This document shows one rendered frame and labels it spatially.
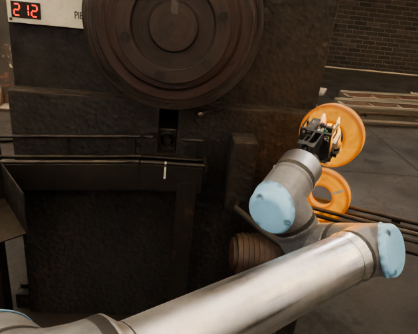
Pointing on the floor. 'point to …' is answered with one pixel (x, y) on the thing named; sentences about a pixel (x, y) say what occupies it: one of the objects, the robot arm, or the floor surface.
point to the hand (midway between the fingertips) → (332, 128)
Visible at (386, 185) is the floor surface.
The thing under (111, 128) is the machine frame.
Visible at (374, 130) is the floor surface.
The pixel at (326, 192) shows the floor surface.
